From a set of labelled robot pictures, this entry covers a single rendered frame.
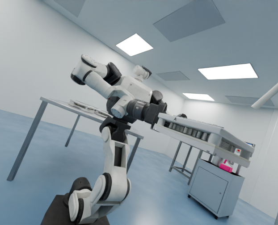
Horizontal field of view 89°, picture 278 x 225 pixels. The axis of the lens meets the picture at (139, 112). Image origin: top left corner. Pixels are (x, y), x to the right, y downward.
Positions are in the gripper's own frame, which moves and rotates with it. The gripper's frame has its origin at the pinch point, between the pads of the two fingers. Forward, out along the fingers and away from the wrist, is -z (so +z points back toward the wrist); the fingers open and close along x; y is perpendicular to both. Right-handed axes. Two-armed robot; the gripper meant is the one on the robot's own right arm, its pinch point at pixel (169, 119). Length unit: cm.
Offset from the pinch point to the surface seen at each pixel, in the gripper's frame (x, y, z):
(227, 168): 21, -230, -66
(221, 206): 79, -224, -74
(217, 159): 13, -263, -53
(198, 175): 54, -249, -30
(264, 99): -2.3, 35.5, -18.9
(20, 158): 78, -31, 129
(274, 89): -3.6, 36.0, -19.4
